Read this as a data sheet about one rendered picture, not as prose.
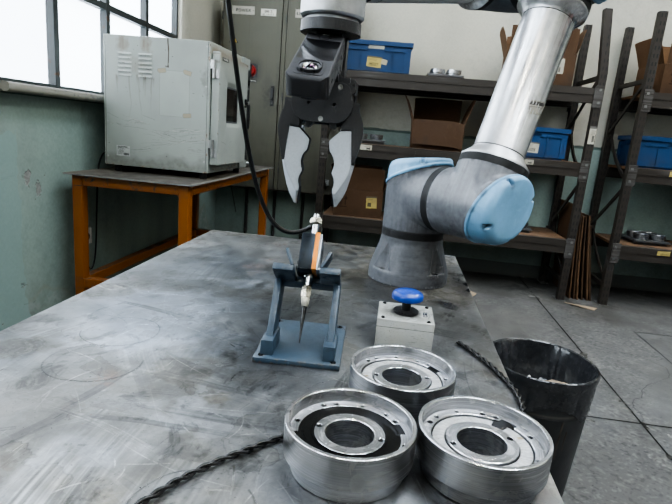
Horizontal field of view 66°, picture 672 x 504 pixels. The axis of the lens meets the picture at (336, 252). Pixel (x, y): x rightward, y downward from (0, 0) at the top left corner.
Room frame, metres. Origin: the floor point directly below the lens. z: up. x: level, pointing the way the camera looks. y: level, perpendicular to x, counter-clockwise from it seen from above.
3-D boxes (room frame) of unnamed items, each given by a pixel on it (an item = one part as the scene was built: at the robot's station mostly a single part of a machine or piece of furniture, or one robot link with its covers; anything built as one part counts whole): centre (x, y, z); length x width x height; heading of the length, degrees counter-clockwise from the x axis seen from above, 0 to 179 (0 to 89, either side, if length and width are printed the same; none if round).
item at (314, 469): (0.37, -0.02, 0.82); 0.10 x 0.10 x 0.04
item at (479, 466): (0.38, -0.13, 0.82); 0.10 x 0.10 x 0.04
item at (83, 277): (3.08, 0.89, 0.39); 1.50 x 0.62 x 0.78; 174
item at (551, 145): (3.98, -1.34, 1.11); 0.52 x 0.38 x 0.22; 84
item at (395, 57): (4.10, -0.17, 1.61); 0.52 x 0.38 x 0.22; 87
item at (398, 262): (0.97, -0.14, 0.85); 0.15 x 0.15 x 0.10
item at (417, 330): (0.64, -0.10, 0.82); 0.08 x 0.07 x 0.05; 174
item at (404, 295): (0.63, -0.10, 0.85); 0.04 x 0.04 x 0.05
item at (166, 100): (2.88, 0.86, 1.10); 0.62 x 0.61 x 0.65; 174
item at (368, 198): (4.08, -0.15, 0.64); 0.49 x 0.40 x 0.37; 89
